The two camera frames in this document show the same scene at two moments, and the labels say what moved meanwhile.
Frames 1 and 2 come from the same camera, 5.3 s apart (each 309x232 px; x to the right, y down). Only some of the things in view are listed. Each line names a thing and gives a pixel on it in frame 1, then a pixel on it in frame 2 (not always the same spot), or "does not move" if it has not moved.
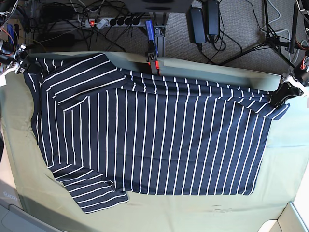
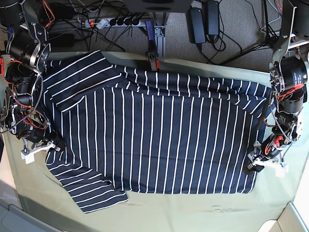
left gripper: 25,64 to 29,155
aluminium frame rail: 160,36 does not move
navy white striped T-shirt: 106,132 does not move
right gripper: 289,86 to 258,157
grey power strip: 104,22 does not move
